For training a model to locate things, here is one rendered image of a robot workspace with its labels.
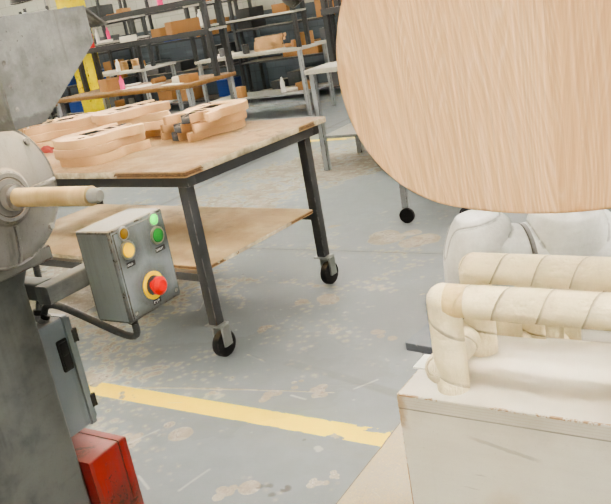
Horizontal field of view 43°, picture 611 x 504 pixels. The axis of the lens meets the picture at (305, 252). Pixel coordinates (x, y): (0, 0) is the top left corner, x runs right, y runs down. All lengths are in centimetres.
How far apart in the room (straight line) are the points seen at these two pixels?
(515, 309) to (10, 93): 70
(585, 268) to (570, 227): 96
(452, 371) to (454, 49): 30
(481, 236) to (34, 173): 91
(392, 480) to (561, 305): 37
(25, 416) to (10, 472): 11
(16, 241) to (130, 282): 27
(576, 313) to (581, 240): 106
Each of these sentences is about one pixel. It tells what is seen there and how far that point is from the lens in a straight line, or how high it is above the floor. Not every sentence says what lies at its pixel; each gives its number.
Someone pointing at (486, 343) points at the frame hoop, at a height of 112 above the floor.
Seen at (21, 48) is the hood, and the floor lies 148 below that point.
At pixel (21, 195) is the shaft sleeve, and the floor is 126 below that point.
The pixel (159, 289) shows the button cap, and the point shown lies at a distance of 162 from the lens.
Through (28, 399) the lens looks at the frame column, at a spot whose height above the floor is 82.
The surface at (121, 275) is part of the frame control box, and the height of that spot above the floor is 103.
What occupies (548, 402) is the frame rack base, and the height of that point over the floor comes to 110.
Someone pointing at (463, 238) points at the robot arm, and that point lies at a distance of 170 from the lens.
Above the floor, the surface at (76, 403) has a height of 73.
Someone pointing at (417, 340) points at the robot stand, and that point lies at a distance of 181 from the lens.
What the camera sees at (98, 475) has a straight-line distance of 182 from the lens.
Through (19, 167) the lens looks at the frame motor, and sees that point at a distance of 144.
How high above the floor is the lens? 148
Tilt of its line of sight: 18 degrees down
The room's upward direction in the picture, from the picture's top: 10 degrees counter-clockwise
